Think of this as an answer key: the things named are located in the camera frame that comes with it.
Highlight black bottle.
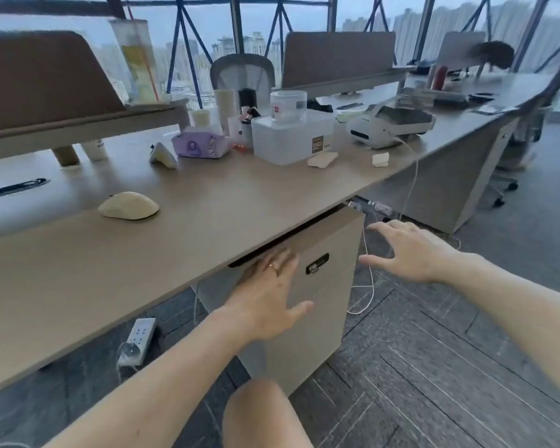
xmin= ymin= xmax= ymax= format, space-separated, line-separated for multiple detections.
xmin=238 ymin=88 xmax=261 ymax=122

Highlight beige drawer cabinet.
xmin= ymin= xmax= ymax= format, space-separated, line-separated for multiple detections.
xmin=194 ymin=205 xmax=366 ymax=397

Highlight black pouch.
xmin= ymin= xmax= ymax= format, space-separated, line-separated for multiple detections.
xmin=434 ymin=90 xmax=470 ymax=110

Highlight grey wheeled office chair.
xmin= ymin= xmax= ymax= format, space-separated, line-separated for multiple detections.
xmin=487 ymin=55 xmax=560 ymax=208

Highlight white paper cup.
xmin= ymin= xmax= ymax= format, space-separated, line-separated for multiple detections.
xmin=80 ymin=138 xmax=109 ymax=162

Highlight person's left forearm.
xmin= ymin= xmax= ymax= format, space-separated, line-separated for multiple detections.
xmin=42 ymin=306 xmax=262 ymax=448

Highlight grey mesh office chair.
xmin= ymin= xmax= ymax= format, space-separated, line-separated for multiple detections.
xmin=209 ymin=54 xmax=276 ymax=96

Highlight clear round lidded jar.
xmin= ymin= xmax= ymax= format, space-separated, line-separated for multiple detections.
xmin=270 ymin=90 xmax=308 ymax=124

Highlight tall white paper roll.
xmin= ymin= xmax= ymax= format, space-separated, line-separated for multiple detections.
xmin=213 ymin=88 xmax=239 ymax=136

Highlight beige divider shelf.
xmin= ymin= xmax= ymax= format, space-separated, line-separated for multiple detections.
xmin=0 ymin=98 xmax=190 ymax=163
xmin=284 ymin=65 xmax=419 ymax=100

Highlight white VR headset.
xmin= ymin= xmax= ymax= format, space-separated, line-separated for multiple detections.
xmin=346 ymin=103 xmax=436 ymax=150

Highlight clear drink cup with straw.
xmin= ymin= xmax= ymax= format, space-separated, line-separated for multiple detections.
xmin=108 ymin=0 xmax=174 ymax=106

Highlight black pen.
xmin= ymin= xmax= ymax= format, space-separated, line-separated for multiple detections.
xmin=0 ymin=177 xmax=51 ymax=202

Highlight white translucent storage box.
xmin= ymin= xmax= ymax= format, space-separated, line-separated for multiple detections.
xmin=251 ymin=109 xmax=335 ymax=166

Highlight person's left hand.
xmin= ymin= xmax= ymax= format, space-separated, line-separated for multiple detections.
xmin=213 ymin=246 xmax=315 ymax=343

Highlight person's right forearm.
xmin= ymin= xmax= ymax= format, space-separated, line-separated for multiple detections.
xmin=436 ymin=251 xmax=560 ymax=411

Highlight beige wooden drawer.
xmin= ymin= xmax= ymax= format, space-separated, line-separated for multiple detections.
xmin=233 ymin=212 xmax=366 ymax=313

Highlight cream computer mouse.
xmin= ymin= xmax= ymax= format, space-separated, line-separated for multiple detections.
xmin=98 ymin=191 xmax=161 ymax=222

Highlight white power strip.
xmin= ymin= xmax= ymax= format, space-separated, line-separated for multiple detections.
xmin=116 ymin=317 xmax=157 ymax=369

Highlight person's right hand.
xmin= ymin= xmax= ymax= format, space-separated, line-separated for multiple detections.
xmin=358 ymin=220 xmax=467 ymax=284

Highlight purple tissue pack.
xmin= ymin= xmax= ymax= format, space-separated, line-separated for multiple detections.
xmin=171 ymin=125 xmax=231 ymax=160

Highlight white headset cable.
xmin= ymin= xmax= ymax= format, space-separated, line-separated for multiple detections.
xmin=347 ymin=134 xmax=463 ymax=316

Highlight person's bare knee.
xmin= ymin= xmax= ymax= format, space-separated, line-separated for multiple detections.
xmin=222 ymin=378 xmax=314 ymax=448

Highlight white yellow curved sponge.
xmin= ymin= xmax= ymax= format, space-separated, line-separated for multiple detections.
xmin=149 ymin=141 xmax=179 ymax=170

